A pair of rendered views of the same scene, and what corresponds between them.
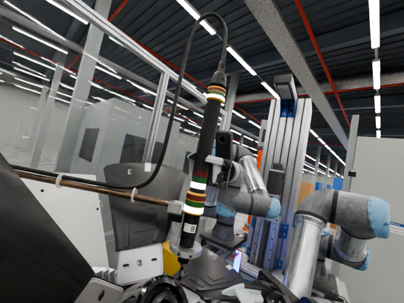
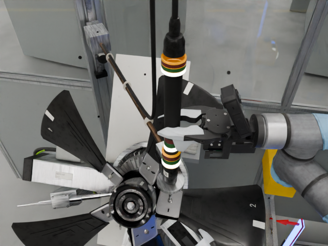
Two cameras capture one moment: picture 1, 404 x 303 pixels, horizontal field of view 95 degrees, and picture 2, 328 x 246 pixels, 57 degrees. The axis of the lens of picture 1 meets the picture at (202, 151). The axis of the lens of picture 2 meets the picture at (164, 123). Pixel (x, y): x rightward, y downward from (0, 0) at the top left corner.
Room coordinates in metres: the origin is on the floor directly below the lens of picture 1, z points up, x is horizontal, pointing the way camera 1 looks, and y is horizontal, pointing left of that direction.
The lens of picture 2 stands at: (0.22, -0.40, 1.92)
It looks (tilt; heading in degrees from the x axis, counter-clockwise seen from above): 44 degrees down; 65
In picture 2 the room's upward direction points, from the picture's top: straight up
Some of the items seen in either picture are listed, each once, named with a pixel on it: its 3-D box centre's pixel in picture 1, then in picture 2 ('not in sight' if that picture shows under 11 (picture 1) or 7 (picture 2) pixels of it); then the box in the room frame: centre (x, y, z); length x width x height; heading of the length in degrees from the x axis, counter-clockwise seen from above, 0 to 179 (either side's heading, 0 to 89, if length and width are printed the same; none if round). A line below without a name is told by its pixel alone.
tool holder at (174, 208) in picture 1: (185, 226); (169, 167); (0.42, 0.00, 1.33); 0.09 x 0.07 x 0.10; 90
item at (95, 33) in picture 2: not in sight; (97, 37); (0.42, 0.62, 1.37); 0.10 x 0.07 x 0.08; 90
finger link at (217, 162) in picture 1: (214, 170); (180, 140); (0.42, -0.04, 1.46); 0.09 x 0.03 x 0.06; 164
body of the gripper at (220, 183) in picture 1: (217, 172); (229, 133); (0.53, -0.06, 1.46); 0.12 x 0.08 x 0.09; 155
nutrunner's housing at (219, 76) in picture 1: (203, 158); (172, 124); (0.42, -0.01, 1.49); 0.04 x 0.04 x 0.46
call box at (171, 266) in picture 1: (174, 260); (279, 171); (0.88, 0.03, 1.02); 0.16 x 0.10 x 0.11; 55
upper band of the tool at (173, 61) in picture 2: (215, 95); (173, 63); (0.42, -0.01, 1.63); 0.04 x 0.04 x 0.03
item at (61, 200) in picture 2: not in sight; (62, 200); (0.14, 0.20, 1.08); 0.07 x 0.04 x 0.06; 155
